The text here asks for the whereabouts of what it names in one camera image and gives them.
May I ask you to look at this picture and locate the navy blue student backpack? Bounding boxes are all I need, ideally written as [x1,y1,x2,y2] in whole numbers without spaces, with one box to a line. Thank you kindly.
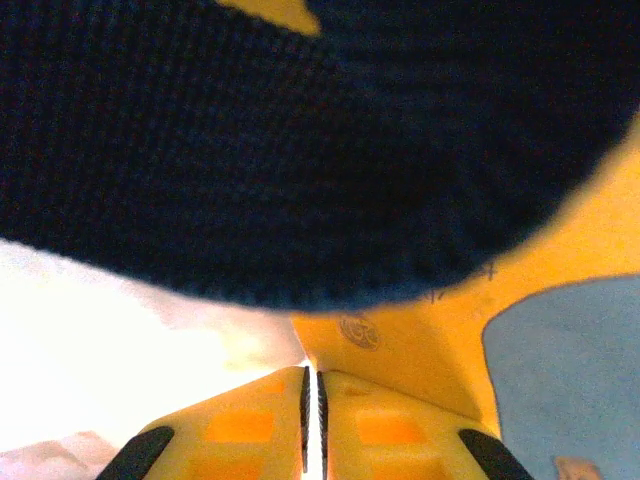
[0,0,640,315]

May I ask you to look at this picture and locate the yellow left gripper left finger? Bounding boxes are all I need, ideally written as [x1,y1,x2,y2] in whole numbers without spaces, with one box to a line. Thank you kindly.
[107,364,312,480]

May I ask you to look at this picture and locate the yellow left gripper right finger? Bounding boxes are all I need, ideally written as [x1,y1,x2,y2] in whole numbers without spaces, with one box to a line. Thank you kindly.
[315,368,525,480]

